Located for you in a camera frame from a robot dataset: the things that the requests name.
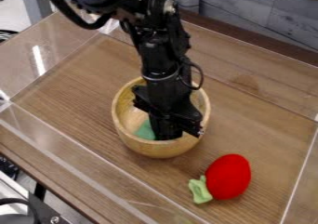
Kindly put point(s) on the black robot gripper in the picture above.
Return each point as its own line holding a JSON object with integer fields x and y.
{"x": 166, "y": 101}

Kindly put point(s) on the green rectangular block stick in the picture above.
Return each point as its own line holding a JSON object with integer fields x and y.
{"x": 145, "y": 131}

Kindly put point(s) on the brown wooden bowl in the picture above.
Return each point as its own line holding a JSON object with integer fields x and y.
{"x": 130, "y": 118}

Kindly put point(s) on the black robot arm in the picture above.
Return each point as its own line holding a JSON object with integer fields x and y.
{"x": 152, "y": 21}

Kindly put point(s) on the red plush strawberry toy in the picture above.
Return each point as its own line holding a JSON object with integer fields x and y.
{"x": 225, "y": 180}

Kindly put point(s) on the black metal table leg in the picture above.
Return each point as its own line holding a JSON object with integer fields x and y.
{"x": 39, "y": 191}

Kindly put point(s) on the black bracket with bolt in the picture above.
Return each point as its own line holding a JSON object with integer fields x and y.
{"x": 47, "y": 215}

